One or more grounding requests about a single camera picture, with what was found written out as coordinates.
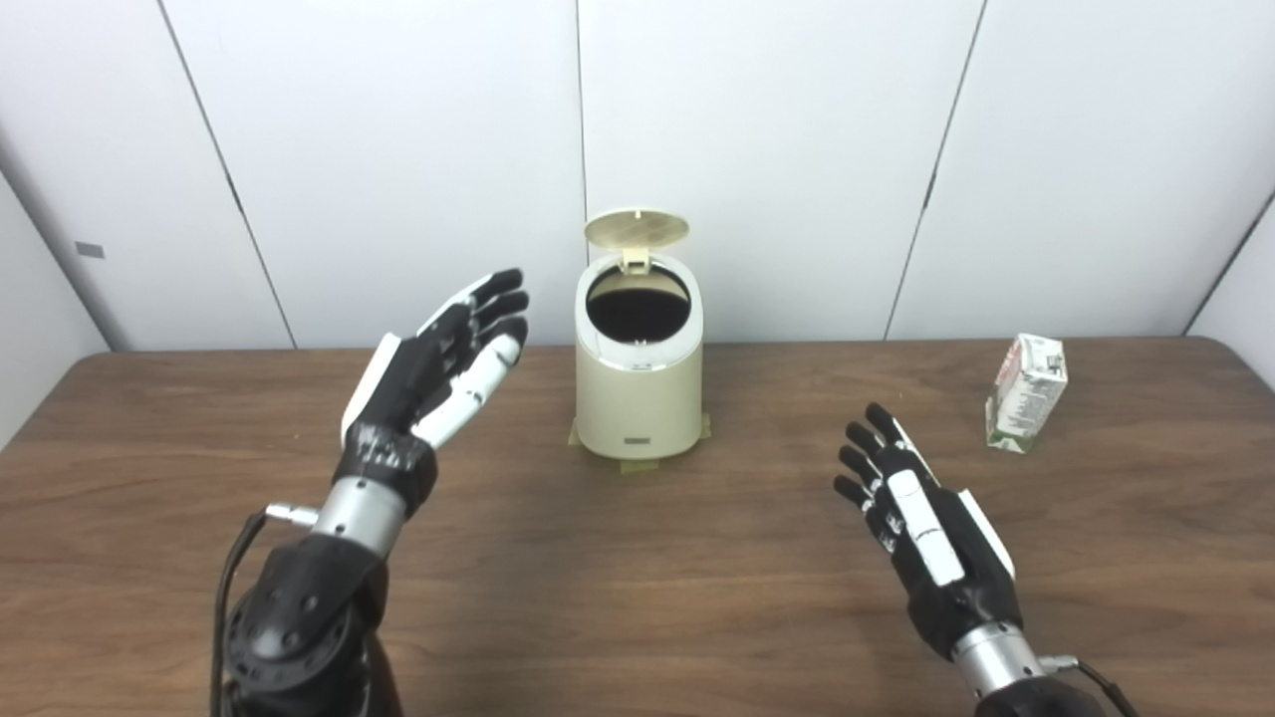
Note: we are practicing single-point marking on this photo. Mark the white green milk carton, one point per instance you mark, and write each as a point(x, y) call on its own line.
point(1026, 393)

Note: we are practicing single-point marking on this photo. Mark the cream round bin lid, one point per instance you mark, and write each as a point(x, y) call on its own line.
point(637, 229)

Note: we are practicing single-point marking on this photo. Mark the small grey wall label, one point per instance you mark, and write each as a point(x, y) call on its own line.
point(90, 250)

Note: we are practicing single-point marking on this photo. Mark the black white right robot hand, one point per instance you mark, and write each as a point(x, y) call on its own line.
point(936, 548)

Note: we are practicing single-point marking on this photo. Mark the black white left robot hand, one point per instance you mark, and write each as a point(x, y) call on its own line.
point(418, 388)

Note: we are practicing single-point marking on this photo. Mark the cream-colored bin body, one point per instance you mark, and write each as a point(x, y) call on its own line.
point(637, 398)

